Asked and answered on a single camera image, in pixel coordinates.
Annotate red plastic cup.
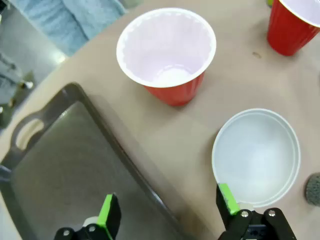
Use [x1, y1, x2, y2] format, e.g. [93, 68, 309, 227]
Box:
[116, 7, 217, 107]
[266, 0, 320, 57]

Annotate white plastic bowl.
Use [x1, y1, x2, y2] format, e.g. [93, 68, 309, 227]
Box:
[211, 107, 301, 209]

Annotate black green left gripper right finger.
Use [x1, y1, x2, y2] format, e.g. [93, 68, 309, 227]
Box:
[216, 183, 298, 240]

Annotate brown plastic serving tray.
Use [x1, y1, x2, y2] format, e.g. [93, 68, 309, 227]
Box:
[0, 82, 191, 240]

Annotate person in blue fleece jacket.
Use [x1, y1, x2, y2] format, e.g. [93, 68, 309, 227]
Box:
[18, 0, 128, 56]

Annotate black Pepsi can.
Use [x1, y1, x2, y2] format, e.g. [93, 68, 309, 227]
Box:
[304, 172, 320, 207]

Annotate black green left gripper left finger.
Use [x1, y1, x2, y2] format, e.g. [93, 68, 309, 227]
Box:
[53, 192, 123, 240]

